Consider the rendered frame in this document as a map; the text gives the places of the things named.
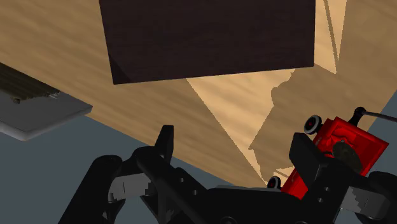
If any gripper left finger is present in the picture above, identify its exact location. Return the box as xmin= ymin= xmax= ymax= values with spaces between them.
xmin=58 ymin=124 xmax=208 ymax=224

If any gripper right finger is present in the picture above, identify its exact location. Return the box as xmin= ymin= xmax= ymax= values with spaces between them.
xmin=289 ymin=132 xmax=397 ymax=224

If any red toy wagon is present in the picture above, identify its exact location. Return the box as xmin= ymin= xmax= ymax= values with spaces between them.
xmin=267 ymin=106 xmax=397 ymax=200

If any grey flat slab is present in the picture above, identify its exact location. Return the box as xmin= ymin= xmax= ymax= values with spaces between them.
xmin=0 ymin=62 xmax=94 ymax=142

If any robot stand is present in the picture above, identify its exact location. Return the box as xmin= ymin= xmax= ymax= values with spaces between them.
xmin=98 ymin=0 xmax=316 ymax=85

